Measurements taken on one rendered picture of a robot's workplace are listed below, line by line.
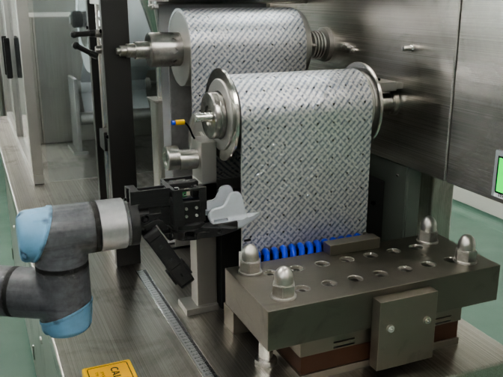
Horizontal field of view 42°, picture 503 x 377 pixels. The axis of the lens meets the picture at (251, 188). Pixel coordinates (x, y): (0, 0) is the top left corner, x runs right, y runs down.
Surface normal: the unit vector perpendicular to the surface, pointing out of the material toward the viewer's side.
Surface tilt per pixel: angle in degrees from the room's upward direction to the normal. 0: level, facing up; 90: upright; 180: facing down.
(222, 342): 0
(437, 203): 90
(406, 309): 90
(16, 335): 0
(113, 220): 61
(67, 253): 90
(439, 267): 0
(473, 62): 90
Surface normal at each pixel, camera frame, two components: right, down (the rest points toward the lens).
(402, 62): -0.92, 0.11
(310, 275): 0.00, -0.96
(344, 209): 0.40, 0.26
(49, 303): -0.18, 0.23
